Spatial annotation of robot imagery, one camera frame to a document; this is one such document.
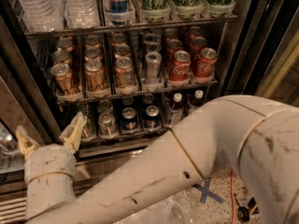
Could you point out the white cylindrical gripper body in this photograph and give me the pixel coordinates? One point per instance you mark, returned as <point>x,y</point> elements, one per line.
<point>49,161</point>

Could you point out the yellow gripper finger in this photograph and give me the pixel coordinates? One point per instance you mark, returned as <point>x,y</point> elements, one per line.
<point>71,135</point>
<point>26,143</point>

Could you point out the orange can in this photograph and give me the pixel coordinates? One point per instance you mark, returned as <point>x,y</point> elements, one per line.
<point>64,77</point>

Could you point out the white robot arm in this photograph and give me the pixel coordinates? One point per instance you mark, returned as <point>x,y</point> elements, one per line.
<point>257,137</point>

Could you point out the green can bottom left front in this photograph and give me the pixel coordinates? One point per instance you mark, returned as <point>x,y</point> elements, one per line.
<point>87,131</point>

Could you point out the left glass fridge door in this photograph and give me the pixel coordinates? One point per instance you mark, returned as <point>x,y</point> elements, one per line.
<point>12,115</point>

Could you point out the green can bottom left rear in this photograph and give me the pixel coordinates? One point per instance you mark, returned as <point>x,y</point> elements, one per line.
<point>86,109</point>

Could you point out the blue cola can front left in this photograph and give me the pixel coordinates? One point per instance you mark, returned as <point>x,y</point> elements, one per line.
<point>129,121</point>

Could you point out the blue cola can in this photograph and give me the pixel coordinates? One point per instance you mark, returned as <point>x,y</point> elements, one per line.
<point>129,121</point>
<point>151,120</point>

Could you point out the orange can left column middle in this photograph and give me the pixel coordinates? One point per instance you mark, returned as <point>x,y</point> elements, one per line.
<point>61,56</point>

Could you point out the blue cola can front right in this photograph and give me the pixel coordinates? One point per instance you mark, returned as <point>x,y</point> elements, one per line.
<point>151,120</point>

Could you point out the slim silver can front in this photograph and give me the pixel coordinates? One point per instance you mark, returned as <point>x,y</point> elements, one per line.
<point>153,64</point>

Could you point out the slim silver can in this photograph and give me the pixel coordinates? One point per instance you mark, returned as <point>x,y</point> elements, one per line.
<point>153,64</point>
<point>153,47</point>

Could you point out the slim silver can middle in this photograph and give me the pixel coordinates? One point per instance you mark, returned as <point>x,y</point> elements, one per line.
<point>153,47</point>

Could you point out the red cola can front left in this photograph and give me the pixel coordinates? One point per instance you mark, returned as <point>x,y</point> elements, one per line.
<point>180,65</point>

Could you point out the red cola can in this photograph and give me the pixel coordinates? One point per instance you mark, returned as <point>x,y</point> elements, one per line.
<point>168,34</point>
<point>171,47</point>
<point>180,65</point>
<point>193,32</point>
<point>196,45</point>
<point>205,63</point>

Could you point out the red cola can middle left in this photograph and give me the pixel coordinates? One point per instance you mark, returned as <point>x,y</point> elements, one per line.
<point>171,47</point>

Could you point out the red cola can rear left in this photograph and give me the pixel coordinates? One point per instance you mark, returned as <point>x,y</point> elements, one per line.
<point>168,34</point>

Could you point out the red cola can front right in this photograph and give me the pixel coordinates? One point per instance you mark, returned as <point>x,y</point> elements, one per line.
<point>205,63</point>

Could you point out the red cola can middle right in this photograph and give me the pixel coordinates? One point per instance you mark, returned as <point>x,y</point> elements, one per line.
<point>196,45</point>

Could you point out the red cola can rear right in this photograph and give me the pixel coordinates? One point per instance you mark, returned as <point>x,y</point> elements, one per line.
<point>193,32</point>

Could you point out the white cap bottle left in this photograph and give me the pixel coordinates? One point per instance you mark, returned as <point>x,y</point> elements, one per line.
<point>174,110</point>

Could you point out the white cap bottle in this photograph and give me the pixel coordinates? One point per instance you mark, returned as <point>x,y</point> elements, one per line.
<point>195,101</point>
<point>174,110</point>

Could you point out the clear plastic bag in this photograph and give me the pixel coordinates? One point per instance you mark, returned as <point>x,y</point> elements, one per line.
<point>179,208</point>

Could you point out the white cap bottle right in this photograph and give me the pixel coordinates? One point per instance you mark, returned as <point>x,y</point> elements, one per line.
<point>195,101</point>

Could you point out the clear water bottle left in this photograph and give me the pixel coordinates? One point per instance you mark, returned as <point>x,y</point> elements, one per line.
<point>43,15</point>

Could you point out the clear water bottle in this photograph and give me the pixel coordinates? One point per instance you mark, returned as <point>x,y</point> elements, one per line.
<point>43,15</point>
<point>81,14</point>

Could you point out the clear water bottle right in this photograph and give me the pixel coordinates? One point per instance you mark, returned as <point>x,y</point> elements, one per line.
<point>81,14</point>

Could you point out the blue tape cross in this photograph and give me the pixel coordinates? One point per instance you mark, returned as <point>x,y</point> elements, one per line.
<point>207,193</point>

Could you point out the yellow black cart frame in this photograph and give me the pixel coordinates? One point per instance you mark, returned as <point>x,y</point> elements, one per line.
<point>244,212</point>

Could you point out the top wire shelf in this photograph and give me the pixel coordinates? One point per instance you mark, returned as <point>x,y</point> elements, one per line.
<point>131,27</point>

